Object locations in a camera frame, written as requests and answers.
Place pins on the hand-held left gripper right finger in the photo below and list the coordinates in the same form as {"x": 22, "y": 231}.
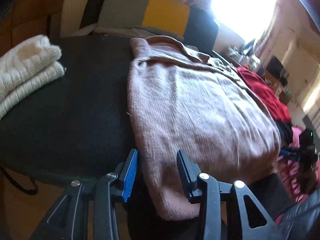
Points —
{"x": 183, "y": 173}

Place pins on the pink ruffled quilt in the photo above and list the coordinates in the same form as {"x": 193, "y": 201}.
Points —
{"x": 290, "y": 180}

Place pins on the pink knit sweater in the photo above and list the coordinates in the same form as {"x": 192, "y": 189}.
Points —
{"x": 200, "y": 117}

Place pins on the white knit sweater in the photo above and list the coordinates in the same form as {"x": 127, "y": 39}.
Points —
{"x": 25, "y": 70}

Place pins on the black cushion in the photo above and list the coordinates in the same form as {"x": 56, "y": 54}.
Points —
{"x": 95, "y": 2}

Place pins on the grey cloth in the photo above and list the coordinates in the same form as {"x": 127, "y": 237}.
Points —
{"x": 130, "y": 31}

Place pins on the wooden wardrobe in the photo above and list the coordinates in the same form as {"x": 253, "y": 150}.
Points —
{"x": 27, "y": 22}

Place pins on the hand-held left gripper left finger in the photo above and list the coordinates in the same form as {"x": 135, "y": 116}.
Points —
{"x": 130, "y": 177}

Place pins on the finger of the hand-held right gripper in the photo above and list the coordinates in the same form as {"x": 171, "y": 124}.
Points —
{"x": 288, "y": 152}

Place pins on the grey yellow navy cushion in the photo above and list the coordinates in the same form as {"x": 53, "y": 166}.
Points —
{"x": 165, "y": 12}

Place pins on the bright window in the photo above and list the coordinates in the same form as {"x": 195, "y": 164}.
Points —
{"x": 245, "y": 5}

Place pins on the red knit sweater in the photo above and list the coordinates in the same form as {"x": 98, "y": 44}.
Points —
{"x": 265, "y": 95}

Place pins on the black television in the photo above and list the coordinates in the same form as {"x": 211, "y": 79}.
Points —
{"x": 275, "y": 66}

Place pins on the black garment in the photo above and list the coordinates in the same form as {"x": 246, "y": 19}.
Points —
{"x": 285, "y": 132}

